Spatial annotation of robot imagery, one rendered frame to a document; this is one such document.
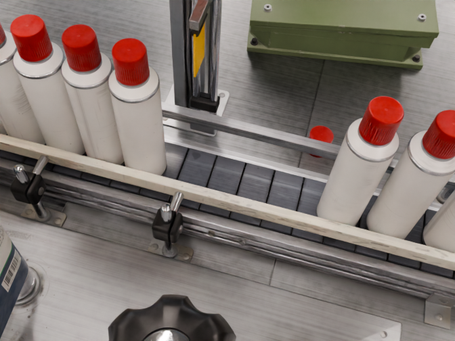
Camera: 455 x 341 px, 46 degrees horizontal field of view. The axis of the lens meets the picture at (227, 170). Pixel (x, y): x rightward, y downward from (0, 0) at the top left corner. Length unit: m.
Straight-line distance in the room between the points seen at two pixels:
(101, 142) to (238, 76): 0.29
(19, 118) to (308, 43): 0.45
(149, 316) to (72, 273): 0.35
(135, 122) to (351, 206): 0.25
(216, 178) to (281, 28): 0.29
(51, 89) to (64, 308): 0.23
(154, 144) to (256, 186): 0.14
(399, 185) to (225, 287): 0.22
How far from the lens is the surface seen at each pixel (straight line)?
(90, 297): 0.62
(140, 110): 0.56
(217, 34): 0.59
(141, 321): 0.29
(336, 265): 0.67
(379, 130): 0.51
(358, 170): 0.55
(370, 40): 0.88
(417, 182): 0.56
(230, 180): 0.68
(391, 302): 0.70
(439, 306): 0.72
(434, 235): 0.66
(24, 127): 0.69
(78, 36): 0.55
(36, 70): 0.59
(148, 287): 0.62
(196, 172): 0.68
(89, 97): 0.58
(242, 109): 0.81
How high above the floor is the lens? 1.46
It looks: 58 degrees down
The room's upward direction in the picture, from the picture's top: 5 degrees clockwise
